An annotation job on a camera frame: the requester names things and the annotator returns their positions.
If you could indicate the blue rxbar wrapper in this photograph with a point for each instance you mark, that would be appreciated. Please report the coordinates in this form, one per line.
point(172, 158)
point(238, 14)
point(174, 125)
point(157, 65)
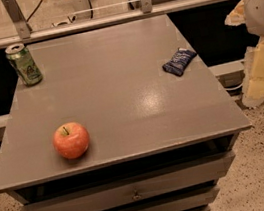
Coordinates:
point(179, 62)

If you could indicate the grey drawer cabinet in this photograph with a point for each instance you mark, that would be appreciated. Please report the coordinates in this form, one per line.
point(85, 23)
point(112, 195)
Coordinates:
point(139, 118)

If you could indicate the red apple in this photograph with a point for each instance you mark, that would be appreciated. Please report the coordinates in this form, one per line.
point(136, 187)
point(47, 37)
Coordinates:
point(71, 140)

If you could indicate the top grey drawer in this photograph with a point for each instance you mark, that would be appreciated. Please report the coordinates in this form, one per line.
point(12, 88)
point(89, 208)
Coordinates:
point(141, 187)

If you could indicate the green soda can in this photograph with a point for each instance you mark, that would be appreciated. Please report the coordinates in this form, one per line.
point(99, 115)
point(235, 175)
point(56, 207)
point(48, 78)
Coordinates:
point(23, 63)

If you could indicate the yellow foam block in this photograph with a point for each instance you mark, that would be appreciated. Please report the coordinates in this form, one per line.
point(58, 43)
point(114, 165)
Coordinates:
point(253, 82)

